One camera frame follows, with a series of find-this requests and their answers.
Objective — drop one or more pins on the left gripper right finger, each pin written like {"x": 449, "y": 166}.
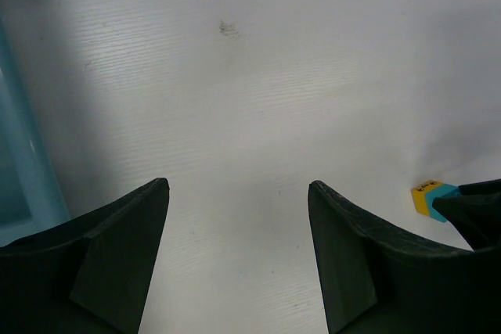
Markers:
{"x": 376, "y": 277}

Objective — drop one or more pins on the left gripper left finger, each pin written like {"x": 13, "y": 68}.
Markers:
{"x": 89, "y": 275}

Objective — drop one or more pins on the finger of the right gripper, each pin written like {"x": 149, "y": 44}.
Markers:
{"x": 474, "y": 213}

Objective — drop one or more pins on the blue yellow lego cube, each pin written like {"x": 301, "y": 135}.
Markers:
{"x": 423, "y": 196}

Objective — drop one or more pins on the teal plastic compartment tray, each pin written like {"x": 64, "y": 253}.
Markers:
{"x": 31, "y": 200}

